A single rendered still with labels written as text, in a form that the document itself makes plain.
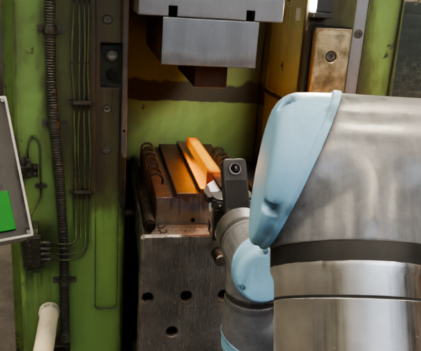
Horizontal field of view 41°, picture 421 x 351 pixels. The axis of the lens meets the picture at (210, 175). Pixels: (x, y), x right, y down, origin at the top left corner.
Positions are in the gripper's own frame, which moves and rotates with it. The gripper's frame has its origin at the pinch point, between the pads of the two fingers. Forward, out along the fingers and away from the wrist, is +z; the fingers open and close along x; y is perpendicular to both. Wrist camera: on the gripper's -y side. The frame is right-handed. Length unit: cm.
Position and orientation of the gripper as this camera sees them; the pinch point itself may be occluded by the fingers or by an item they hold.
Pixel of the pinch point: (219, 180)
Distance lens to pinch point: 118.7
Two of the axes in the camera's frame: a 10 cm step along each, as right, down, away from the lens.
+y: -0.7, 9.5, 3.2
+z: -1.7, -3.2, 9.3
